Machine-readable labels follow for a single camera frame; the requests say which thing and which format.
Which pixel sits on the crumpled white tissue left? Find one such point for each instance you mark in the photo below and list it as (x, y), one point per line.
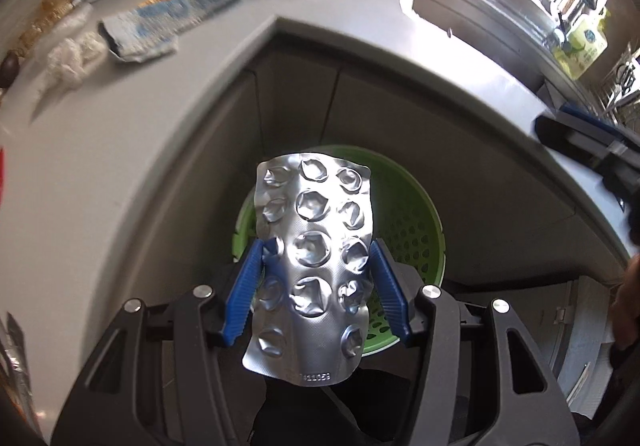
(71, 61)

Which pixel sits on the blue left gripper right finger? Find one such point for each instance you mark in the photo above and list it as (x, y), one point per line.
(390, 281)

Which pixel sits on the blue white dish towel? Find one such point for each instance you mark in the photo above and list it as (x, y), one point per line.
(152, 31)

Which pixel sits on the stainless steel sink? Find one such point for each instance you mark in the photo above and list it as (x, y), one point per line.
(497, 36)

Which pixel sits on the dark brown small pot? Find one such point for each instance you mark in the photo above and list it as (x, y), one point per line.
(9, 69)

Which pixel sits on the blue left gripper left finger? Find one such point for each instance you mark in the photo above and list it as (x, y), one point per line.
(245, 278)

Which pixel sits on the silver pill blister pack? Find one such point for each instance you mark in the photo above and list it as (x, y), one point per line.
(310, 312)

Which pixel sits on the green dish soap bottle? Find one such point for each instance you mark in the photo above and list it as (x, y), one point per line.
(583, 45)

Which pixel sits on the person's right hand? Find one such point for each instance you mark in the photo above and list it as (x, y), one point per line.
(625, 309)

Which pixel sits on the red snack packet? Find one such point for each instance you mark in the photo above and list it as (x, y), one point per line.
(2, 175)

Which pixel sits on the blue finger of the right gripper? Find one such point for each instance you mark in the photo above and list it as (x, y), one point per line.
(583, 115)

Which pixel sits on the clear plastic bag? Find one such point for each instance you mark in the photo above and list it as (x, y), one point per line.
(75, 21)

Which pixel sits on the amber stacked glass cup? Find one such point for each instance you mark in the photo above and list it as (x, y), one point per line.
(53, 11)

